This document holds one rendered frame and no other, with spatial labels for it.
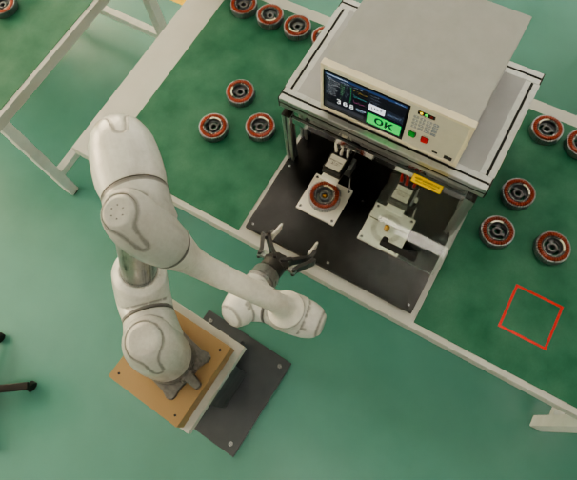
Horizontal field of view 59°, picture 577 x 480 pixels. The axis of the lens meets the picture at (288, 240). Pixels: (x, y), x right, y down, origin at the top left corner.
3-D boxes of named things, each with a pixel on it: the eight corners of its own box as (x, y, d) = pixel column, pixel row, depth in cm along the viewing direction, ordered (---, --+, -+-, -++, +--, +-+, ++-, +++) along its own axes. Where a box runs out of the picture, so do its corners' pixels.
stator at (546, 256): (538, 268, 170) (542, 265, 167) (527, 236, 174) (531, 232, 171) (571, 262, 170) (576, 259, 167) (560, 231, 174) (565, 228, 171)
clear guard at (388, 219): (432, 275, 146) (437, 270, 140) (358, 238, 151) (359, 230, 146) (478, 185, 154) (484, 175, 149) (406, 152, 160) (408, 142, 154)
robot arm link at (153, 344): (148, 391, 153) (119, 379, 133) (134, 335, 160) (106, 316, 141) (199, 371, 154) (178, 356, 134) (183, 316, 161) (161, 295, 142)
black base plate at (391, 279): (410, 313, 168) (411, 312, 166) (246, 228, 182) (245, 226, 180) (467, 199, 181) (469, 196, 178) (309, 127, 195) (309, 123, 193)
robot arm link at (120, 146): (123, 334, 156) (109, 272, 166) (175, 320, 162) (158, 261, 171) (89, 188, 91) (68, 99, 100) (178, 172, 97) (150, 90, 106)
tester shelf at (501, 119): (483, 198, 146) (487, 191, 142) (278, 105, 161) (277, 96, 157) (539, 83, 158) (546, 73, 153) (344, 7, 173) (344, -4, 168)
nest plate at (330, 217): (333, 226, 178) (333, 225, 177) (295, 208, 181) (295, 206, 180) (352, 191, 182) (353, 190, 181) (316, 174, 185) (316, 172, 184)
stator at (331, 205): (330, 218, 178) (330, 214, 174) (303, 204, 180) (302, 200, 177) (346, 192, 181) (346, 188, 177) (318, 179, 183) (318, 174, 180)
